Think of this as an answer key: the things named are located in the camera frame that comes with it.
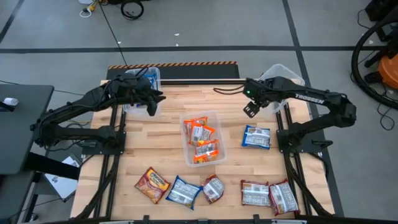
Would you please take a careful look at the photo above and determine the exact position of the red Maruchan noodle pack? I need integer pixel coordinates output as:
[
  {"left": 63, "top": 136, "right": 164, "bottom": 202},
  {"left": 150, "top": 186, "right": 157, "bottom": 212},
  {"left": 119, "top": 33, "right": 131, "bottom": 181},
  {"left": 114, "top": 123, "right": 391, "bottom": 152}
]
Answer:
[
  {"left": 240, "top": 179, "right": 271, "bottom": 207},
  {"left": 268, "top": 178, "right": 301, "bottom": 217},
  {"left": 134, "top": 166, "right": 171, "bottom": 205},
  {"left": 201, "top": 174, "right": 226, "bottom": 205}
]

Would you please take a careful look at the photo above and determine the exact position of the long black floor cable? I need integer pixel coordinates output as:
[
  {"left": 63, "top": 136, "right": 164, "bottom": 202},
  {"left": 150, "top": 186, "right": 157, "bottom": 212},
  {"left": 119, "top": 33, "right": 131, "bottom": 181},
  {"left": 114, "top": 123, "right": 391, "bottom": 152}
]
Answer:
[{"left": 98, "top": 0, "right": 129, "bottom": 67}]

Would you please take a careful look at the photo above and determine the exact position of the black hazard-striped floor mat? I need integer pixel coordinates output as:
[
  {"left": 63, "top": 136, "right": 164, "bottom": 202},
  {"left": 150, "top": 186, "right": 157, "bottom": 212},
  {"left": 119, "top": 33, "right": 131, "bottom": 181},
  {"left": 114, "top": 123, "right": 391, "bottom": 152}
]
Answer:
[{"left": 106, "top": 61, "right": 241, "bottom": 81}]

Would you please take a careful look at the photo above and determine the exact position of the black looped wrist cable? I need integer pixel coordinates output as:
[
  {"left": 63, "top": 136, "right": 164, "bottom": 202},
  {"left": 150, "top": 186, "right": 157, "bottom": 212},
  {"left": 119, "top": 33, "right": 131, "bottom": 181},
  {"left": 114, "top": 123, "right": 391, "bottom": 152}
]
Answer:
[{"left": 213, "top": 85, "right": 247, "bottom": 95}]

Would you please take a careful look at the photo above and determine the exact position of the white yellow power plug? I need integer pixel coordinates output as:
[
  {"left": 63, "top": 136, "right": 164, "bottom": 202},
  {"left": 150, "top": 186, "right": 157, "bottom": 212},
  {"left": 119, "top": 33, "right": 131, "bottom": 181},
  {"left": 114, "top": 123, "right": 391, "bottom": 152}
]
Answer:
[{"left": 79, "top": 0, "right": 100, "bottom": 18}]

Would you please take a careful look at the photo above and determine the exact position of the black coiled cable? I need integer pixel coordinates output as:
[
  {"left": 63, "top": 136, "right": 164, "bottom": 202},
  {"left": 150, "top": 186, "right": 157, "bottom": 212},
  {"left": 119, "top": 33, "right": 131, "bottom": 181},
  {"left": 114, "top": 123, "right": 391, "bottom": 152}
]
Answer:
[{"left": 120, "top": 0, "right": 145, "bottom": 21}]

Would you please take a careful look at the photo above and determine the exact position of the white paper box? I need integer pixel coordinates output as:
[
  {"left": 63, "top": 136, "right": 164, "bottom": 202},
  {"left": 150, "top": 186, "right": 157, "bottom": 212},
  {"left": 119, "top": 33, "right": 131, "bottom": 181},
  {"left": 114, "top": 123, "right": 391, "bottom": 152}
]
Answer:
[{"left": 44, "top": 155, "right": 79, "bottom": 202}]

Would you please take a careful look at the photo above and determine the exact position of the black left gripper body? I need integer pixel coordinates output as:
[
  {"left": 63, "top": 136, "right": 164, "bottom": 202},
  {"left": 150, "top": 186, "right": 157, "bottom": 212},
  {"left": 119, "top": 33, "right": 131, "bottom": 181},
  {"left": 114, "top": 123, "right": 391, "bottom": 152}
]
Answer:
[{"left": 130, "top": 77, "right": 158, "bottom": 116}]

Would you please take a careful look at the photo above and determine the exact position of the orange shop vacuum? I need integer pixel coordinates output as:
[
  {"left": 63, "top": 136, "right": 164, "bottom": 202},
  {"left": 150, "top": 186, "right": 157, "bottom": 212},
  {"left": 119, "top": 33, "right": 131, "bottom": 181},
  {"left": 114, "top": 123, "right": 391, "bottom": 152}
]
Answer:
[{"left": 377, "top": 53, "right": 398, "bottom": 91}]

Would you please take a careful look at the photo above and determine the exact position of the black desk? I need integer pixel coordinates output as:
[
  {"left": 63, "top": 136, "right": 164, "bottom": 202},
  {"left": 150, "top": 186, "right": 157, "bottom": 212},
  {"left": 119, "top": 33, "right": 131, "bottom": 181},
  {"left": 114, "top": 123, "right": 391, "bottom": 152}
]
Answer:
[{"left": 0, "top": 83, "right": 55, "bottom": 175}]

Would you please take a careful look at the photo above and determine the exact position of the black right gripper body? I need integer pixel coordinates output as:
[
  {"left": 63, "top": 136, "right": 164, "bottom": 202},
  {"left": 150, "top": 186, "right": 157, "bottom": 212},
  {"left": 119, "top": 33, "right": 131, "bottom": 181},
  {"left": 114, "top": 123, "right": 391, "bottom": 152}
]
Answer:
[{"left": 244, "top": 77, "right": 276, "bottom": 105}]

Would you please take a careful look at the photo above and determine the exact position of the clear plastic bin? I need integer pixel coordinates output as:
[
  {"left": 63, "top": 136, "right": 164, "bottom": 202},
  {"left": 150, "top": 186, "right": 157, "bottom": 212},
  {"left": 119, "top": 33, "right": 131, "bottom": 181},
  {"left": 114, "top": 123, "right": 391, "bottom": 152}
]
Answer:
[
  {"left": 257, "top": 63, "right": 306, "bottom": 114},
  {"left": 179, "top": 110, "right": 228, "bottom": 168},
  {"left": 123, "top": 67, "right": 162, "bottom": 116}
]

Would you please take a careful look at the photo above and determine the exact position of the black equipment case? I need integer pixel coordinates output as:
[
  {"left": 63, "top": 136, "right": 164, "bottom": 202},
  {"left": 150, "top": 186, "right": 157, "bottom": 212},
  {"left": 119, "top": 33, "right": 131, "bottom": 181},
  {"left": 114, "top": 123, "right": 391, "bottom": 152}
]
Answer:
[{"left": 364, "top": 0, "right": 398, "bottom": 43}]

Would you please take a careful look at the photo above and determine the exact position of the black vacuum hose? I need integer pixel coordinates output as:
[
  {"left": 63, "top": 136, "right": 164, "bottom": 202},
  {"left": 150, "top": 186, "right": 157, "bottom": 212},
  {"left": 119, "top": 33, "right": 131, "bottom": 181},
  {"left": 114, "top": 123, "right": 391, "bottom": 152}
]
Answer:
[{"left": 350, "top": 12, "right": 398, "bottom": 110}]

